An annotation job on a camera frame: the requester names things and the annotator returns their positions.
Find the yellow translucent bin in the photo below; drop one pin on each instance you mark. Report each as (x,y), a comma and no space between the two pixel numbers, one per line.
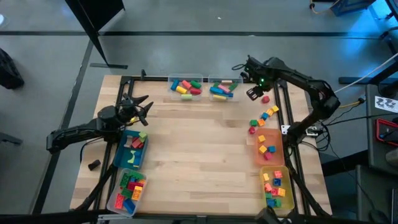
(289,199)

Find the orange translucent bin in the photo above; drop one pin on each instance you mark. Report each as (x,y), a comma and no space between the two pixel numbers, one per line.
(278,137)

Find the yellow lego brick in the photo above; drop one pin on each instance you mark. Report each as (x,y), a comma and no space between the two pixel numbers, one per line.
(266,177)

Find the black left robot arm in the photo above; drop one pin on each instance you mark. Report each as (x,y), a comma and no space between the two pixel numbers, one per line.
(77,132)

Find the red arch block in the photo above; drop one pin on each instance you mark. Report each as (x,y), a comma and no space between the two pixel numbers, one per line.
(135,142)

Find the blue box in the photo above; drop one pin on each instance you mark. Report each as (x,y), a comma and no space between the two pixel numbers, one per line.
(351,6)

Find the beige wooden block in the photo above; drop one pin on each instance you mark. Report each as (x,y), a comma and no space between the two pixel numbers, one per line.
(226,82)

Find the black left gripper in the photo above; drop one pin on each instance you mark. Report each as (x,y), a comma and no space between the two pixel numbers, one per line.
(130,113)

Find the long pink-red wooden block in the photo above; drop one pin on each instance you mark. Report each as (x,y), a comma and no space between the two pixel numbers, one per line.
(186,84)

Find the clear plastic bin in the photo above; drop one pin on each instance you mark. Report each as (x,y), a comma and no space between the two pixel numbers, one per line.
(113,199)
(170,95)
(239,98)

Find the yellow-orange cube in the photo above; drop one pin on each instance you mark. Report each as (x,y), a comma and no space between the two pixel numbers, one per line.
(261,138)

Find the red wooden cube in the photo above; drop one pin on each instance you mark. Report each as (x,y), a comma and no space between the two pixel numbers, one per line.
(268,156)
(252,130)
(265,99)

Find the teal wooden block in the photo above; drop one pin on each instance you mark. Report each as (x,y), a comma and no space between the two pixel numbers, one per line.
(174,85)

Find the silver corner bracket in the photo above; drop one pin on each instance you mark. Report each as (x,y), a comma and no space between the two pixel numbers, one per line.
(285,129)

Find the yellow arch block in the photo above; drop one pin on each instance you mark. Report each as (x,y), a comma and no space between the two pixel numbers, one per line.
(132,157)

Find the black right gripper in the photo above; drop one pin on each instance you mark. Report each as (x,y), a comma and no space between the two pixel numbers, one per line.
(259,73)

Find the small orange-red lego brick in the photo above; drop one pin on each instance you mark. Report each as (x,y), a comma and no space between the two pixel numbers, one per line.
(278,174)

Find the blue wooden cube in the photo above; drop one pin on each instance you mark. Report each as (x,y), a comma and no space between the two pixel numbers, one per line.
(265,116)
(272,149)

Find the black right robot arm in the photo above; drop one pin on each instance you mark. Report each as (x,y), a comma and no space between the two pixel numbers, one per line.
(311,84)

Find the white patterned sheet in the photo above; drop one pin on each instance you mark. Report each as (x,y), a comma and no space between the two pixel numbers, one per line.
(385,103)

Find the black bag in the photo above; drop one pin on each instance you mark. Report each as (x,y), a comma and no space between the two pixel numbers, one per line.
(9,73)

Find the long pink wooden block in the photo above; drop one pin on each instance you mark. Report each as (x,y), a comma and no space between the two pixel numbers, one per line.
(224,88)

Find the green two-by-four lego brick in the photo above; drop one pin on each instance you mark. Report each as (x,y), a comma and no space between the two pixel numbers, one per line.
(125,180)
(126,193)

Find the long green wooden block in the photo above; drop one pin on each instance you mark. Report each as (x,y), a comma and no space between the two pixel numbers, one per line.
(233,86)

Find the light green arch block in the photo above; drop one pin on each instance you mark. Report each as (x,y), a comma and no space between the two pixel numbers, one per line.
(143,134)

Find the black partition stand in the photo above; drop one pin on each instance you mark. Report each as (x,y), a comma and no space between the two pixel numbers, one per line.
(90,12)

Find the small orange lego brick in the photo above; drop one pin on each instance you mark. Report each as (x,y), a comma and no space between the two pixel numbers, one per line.
(281,192)

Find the magenta two-by-four lego brick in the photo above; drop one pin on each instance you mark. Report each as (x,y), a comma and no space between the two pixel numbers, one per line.
(133,185)

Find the small green block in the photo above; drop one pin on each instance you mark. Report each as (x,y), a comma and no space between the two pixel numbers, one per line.
(215,84)

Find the green wooden cube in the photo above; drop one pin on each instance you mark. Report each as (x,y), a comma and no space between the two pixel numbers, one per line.
(253,122)

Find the red-rimmed black case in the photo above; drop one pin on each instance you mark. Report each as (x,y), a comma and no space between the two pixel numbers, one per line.
(388,132)

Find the orange two-by-four lego brick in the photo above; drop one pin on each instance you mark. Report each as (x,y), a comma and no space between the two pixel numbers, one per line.
(137,193)
(142,181)

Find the yellow wooden cube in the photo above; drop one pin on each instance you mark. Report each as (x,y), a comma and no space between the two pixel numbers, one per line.
(263,149)
(275,108)
(270,112)

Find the red wooden block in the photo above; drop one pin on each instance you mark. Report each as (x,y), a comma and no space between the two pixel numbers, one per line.
(195,91)

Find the teal plastic bin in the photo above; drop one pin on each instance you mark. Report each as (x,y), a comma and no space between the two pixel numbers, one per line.
(122,155)

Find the long blue wooden block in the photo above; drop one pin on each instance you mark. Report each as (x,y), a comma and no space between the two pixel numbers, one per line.
(215,90)
(229,95)

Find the grey wooden arch block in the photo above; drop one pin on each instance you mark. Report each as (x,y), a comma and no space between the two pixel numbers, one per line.
(127,142)

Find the red two-by-four lego brick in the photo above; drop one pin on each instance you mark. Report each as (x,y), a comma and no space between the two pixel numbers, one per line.
(119,201)

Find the blue square lego brick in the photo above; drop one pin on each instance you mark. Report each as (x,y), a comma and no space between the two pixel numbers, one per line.
(276,182)
(271,203)

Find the small red lego brick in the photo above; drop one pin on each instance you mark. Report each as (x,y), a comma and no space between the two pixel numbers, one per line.
(274,192)

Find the black clamp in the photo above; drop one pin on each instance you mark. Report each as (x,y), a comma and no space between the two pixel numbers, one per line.
(143,74)

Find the black cylinder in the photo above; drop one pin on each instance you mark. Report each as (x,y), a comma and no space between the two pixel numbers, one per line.
(94,165)

